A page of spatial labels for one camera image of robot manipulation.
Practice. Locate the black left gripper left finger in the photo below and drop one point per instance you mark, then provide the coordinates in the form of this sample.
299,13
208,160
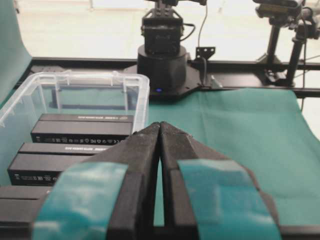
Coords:
109,196

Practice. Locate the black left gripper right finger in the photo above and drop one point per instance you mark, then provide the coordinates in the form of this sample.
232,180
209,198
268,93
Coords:
209,196

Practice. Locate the black box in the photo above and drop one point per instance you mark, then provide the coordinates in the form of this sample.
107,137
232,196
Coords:
20,204
81,129
40,164

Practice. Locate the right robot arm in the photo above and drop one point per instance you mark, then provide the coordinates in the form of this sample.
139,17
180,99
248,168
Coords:
162,29

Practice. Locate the clear plastic storage case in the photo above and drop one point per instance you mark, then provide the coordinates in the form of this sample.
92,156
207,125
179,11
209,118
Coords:
70,92

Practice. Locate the green table cloth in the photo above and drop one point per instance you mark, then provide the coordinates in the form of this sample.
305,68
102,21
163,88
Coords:
262,129

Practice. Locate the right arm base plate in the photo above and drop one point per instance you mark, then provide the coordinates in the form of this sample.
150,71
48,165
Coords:
171,77

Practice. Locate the black aluminium frame rail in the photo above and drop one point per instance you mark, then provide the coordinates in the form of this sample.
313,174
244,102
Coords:
215,75

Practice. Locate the black camera stand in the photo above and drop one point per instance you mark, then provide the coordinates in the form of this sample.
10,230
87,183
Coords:
280,14
306,26

